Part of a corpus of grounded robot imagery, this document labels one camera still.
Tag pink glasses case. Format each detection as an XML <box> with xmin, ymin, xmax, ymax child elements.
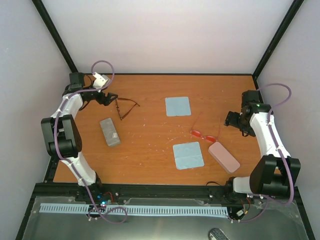
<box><xmin>208</xmin><ymin>142</ymin><xmax>241</xmax><ymax>174</ymax></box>

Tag blue cleaning cloth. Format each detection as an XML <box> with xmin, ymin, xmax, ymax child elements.
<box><xmin>172</xmin><ymin>141</ymin><xmax>205</xmax><ymax>170</ymax></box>
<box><xmin>165</xmin><ymin>96</ymin><xmax>192</xmax><ymax>117</ymax></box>

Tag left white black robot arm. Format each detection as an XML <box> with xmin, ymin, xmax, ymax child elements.
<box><xmin>41</xmin><ymin>72</ymin><xmax>118</xmax><ymax>202</ymax></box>

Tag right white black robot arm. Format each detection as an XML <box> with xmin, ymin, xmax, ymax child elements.
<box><xmin>224</xmin><ymin>90</ymin><xmax>301</xmax><ymax>201</ymax></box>

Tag brown sunglasses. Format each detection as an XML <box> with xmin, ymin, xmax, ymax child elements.
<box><xmin>115</xmin><ymin>97</ymin><xmax>141</xmax><ymax>121</ymax></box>

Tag red sunglasses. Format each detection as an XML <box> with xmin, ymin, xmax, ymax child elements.
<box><xmin>189</xmin><ymin>111</ymin><xmax>221</xmax><ymax>144</ymax></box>

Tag grey glasses case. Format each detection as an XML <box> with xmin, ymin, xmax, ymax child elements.
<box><xmin>100</xmin><ymin>118</ymin><xmax>121</xmax><ymax>147</ymax></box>

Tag black oval remote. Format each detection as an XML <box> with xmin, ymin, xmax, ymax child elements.
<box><xmin>208</xmin><ymin>228</ymin><xmax>229</xmax><ymax>240</ymax></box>

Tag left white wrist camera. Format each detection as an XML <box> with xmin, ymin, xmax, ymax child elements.
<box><xmin>92</xmin><ymin>72</ymin><xmax>111</xmax><ymax>89</ymax></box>

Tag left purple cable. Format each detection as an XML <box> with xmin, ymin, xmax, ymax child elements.
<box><xmin>53</xmin><ymin>60</ymin><xmax>129</xmax><ymax>225</ymax></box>

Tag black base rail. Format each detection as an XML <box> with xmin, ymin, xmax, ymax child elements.
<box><xmin>32</xmin><ymin>182</ymin><xmax>301</xmax><ymax>203</ymax></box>

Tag left black frame post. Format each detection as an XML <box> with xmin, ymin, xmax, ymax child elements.
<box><xmin>32</xmin><ymin>0</ymin><xmax>78</xmax><ymax>73</ymax></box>

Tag black frame post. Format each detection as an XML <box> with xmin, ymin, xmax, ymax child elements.
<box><xmin>32</xmin><ymin>0</ymin><xmax>78</xmax><ymax>73</ymax></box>
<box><xmin>252</xmin><ymin>0</ymin><xmax>304</xmax><ymax>80</ymax></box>

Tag blue slotted cable duct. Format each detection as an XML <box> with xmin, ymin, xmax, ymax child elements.
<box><xmin>38</xmin><ymin>203</ymin><xmax>229</xmax><ymax>218</ymax></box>

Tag right black frame post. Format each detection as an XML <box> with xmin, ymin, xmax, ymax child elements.
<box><xmin>252</xmin><ymin>0</ymin><xmax>304</xmax><ymax>80</ymax></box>

